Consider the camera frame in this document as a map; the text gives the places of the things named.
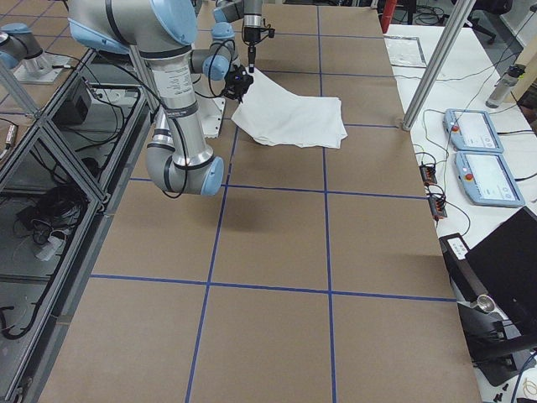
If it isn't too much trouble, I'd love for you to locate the near orange circuit board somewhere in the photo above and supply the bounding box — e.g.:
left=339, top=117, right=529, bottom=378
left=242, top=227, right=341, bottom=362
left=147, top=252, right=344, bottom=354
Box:
left=427, top=193, right=447, bottom=221

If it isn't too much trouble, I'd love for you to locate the white printed t-shirt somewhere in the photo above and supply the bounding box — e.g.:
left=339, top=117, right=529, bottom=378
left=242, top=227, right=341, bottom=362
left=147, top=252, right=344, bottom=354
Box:
left=232, top=69, right=347, bottom=149

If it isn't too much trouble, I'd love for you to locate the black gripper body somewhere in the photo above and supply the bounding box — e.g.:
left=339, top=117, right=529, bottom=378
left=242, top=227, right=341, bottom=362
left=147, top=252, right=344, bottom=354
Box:
left=242, top=14, right=275, bottom=47
left=222, top=65, right=254, bottom=99

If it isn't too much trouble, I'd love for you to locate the grey water bottle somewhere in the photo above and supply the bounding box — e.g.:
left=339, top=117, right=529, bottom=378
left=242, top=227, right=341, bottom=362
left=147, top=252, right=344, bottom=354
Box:
left=485, top=64, right=526, bottom=108

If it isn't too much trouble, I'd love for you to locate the far blue teach pendant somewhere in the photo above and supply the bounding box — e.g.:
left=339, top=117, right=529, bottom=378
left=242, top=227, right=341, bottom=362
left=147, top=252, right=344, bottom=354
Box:
left=443, top=108, right=504, bottom=154

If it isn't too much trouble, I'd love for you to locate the plastic sleeve with paper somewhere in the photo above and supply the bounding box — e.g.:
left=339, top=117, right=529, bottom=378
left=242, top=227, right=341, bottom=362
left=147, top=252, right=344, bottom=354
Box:
left=384, top=35, right=427, bottom=68

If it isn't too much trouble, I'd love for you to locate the blue teach pendant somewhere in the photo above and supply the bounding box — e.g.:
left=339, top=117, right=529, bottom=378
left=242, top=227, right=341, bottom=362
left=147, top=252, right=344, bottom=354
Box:
left=443, top=108, right=504, bottom=154
left=455, top=151, right=525, bottom=207

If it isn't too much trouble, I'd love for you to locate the aluminium frame post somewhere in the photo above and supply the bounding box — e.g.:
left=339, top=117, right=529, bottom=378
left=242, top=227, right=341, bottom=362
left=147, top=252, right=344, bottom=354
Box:
left=401, top=0, right=475, bottom=131

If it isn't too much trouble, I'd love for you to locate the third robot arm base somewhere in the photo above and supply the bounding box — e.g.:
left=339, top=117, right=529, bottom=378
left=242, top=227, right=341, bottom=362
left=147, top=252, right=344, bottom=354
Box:
left=1, top=23, right=70, bottom=85

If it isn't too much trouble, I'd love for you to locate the red fire extinguisher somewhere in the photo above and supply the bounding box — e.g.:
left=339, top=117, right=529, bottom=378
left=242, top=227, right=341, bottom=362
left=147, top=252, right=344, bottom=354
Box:
left=380, top=0, right=398, bottom=34

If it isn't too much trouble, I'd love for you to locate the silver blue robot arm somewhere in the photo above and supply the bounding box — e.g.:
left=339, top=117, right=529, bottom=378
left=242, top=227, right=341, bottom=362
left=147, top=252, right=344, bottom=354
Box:
left=213, top=0, right=275, bottom=74
left=68, top=1, right=253, bottom=196

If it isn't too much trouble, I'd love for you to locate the black laptop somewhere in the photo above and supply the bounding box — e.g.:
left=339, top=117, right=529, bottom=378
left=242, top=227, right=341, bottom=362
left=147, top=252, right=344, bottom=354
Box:
left=466, top=207, right=536, bottom=332

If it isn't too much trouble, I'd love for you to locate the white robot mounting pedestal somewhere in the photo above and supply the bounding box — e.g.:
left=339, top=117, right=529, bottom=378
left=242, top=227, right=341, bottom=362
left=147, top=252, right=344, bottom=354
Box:
left=191, top=74, right=226, bottom=139

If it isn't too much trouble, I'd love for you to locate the far orange circuit board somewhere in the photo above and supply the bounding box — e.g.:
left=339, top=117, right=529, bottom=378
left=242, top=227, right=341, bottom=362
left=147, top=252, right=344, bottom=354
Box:
left=419, top=164, right=438, bottom=186

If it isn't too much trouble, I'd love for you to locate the near blue teach pendant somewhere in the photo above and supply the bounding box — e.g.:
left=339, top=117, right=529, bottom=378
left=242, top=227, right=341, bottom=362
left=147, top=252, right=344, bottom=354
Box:
left=455, top=151, right=525, bottom=207

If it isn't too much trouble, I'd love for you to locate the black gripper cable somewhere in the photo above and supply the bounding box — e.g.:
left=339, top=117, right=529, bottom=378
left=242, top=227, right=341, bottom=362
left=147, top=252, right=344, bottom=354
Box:
left=207, top=38, right=238, bottom=100

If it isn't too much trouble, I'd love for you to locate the orange circuit board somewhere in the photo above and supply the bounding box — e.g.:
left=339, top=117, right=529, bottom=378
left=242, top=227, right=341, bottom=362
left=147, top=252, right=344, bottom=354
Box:
left=419, top=164, right=438, bottom=186
left=427, top=193, right=447, bottom=221

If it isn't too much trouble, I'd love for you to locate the black monitor stand box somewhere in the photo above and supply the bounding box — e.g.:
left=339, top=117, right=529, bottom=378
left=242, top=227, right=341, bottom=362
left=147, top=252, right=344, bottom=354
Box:
left=439, top=233, right=536, bottom=386

